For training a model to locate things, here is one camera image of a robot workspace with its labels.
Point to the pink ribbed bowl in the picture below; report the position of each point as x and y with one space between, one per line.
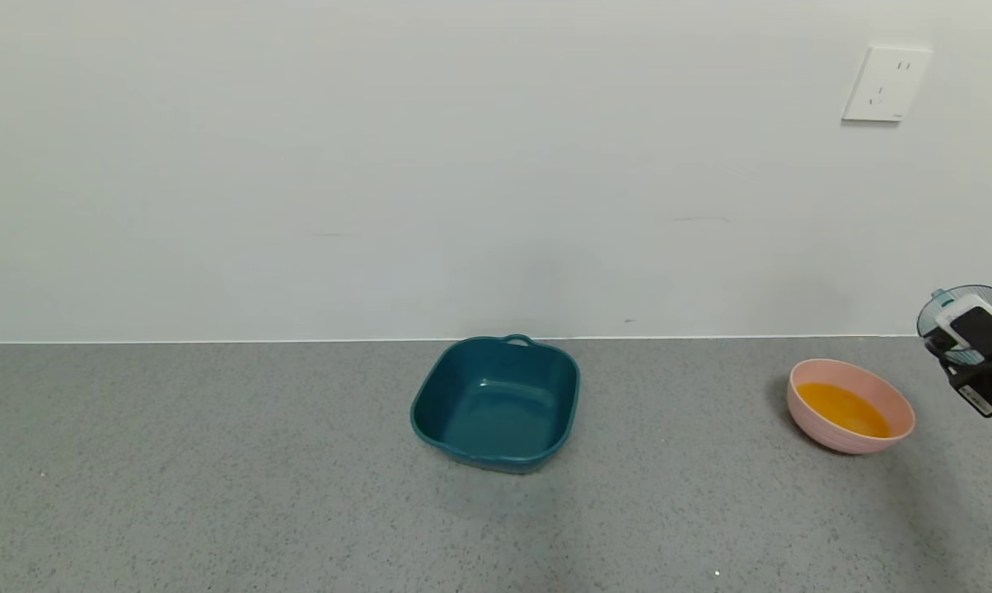
842 441

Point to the clear ribbed green-tinted cup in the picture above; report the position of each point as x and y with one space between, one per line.
931 317

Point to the white black wrist camera box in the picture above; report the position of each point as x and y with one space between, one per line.
978 325

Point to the white wall socket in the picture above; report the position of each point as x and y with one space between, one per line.
885 84

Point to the teal plastic square tray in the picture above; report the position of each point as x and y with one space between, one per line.
496 403

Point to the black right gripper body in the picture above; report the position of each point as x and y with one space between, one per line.
977 395

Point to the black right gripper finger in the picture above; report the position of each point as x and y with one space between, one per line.
940 339

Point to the orange juice liquid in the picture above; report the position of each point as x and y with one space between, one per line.
842 408

